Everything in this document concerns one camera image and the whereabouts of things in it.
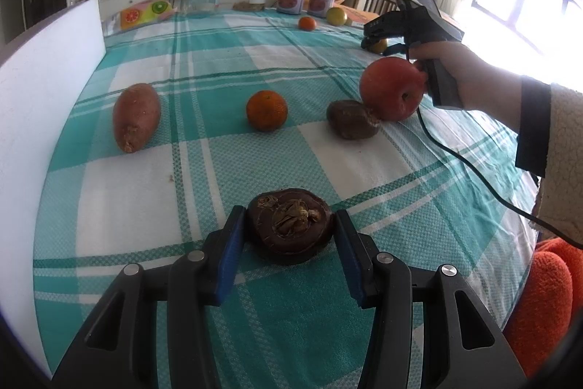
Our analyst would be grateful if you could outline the fruit print package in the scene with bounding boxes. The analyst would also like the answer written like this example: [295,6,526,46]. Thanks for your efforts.
[119,0,176,30]

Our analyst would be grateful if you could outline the person's right hand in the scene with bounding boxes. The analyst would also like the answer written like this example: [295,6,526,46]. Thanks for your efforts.
[408,40,502,112]

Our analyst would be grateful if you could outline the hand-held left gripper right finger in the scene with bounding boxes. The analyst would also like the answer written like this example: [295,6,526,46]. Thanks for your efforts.
[334,209,529,389]

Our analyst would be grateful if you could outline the red apple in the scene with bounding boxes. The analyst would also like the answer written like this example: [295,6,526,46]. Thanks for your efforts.
[359,56,428,122]

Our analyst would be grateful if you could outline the teal checkered tablecloth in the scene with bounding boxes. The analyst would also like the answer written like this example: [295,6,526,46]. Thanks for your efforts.
[33,4,540,389]

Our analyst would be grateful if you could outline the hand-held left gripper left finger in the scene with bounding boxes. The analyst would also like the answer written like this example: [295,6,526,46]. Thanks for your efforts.
[52,204,249,389]

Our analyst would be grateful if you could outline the reddish sweet potato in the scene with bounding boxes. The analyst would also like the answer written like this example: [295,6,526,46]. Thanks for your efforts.
[112,83,162,153]

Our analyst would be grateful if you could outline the dark passion fruit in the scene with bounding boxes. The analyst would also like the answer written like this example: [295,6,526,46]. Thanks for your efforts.
[326,100,382,140]

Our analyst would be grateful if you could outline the person's right forearm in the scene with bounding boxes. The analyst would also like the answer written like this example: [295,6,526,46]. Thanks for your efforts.
[494,65,583,246]

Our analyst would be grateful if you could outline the orange plush cushion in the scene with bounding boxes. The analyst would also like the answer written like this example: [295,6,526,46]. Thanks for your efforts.
[503,238,583,378]

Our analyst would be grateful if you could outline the white foam board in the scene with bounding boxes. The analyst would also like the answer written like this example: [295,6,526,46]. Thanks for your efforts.
[0,0,107,376]

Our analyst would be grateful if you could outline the black cable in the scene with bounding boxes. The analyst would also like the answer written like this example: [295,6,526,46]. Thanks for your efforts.
[415,95,583,249]

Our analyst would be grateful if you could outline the dark brown mangosteen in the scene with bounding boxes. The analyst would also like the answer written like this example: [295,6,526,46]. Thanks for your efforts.
[247,187,334,266]

